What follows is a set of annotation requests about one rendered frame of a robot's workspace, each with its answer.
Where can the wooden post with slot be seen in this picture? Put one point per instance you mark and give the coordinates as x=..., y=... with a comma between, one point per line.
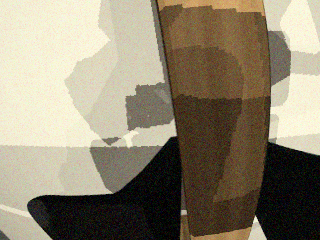
x=184, y=233

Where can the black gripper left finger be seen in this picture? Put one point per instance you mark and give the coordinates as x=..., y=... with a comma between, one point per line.
x=147, y=208

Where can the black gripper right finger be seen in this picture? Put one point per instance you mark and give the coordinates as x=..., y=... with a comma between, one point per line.
x=289, y=202

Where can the dark brown wooden board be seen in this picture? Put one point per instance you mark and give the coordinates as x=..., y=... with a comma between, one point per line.
x=219, y=75

